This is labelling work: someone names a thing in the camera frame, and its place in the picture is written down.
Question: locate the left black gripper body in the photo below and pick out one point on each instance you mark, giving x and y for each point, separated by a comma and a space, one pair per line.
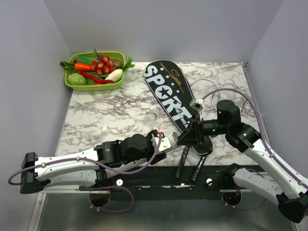
149, 153

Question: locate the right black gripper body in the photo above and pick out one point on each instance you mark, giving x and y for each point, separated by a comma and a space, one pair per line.
200, 129

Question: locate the white shuttlecock tube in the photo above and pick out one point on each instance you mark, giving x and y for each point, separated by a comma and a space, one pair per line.
171, 143

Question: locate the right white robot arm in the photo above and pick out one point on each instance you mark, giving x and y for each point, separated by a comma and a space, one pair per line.
288, 190

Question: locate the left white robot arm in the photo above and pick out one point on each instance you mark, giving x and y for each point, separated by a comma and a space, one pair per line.
93, 166

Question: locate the black racket cover bag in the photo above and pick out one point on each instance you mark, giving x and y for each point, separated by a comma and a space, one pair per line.
171, 89

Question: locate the white toy radish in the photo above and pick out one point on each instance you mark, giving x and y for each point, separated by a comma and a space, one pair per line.
115, 76

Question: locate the red toy chili pepper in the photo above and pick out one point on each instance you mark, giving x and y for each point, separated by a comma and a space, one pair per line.
95, 79

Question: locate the green leafy toy vegetable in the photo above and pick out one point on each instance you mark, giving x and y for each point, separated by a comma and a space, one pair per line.
128, 64

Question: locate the red toy cherry bunch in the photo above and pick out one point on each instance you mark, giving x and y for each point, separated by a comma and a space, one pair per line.
103, 65

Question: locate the green toy cabbage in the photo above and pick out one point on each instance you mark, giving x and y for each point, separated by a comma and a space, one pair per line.
76, 79

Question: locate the orange toy carrot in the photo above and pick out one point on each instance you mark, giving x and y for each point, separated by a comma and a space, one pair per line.
83, 67

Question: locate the badminton racket left handle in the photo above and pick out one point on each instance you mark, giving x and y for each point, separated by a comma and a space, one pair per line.
181, 162

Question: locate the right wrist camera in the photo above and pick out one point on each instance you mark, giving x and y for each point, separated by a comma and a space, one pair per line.
197, 104

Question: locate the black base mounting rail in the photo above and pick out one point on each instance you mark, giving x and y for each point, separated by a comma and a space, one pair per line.
160, 183

